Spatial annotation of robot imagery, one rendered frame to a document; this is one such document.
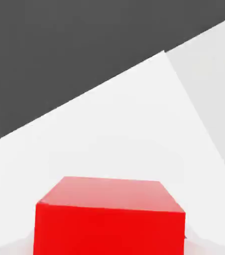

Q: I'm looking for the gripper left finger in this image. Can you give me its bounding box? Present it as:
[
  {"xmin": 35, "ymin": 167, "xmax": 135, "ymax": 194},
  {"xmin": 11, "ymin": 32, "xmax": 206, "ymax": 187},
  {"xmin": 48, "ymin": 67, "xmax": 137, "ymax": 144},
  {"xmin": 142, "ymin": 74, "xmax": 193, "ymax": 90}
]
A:
[{"xmin": 0, "ymin": 229, "xmax": 35, "ymax": 255}]

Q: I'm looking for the small red cube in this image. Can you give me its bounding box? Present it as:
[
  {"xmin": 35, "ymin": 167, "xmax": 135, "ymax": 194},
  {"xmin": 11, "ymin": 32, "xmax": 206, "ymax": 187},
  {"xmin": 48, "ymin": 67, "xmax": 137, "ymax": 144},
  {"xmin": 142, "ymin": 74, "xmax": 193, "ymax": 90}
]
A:
[{"xmin": 33, "ymin": 176, "xmax": 186, "ymax": 255}]

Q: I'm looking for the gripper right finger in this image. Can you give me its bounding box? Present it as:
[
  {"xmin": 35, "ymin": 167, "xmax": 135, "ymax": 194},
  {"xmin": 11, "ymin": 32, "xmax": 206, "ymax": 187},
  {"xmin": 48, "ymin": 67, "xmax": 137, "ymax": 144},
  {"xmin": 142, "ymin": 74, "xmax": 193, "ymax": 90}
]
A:
[{"xmin": 184, "ymin": 224, "xmax": 225, "ymax": 255}]

